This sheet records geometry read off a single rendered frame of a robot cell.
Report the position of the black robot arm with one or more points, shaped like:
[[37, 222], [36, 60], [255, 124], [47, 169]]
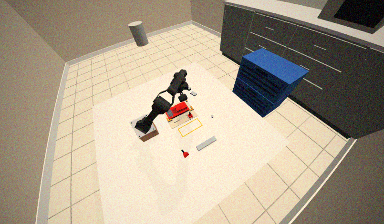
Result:
[[160, 105]]

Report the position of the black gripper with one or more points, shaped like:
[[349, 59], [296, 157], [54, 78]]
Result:
[[182, 96]]

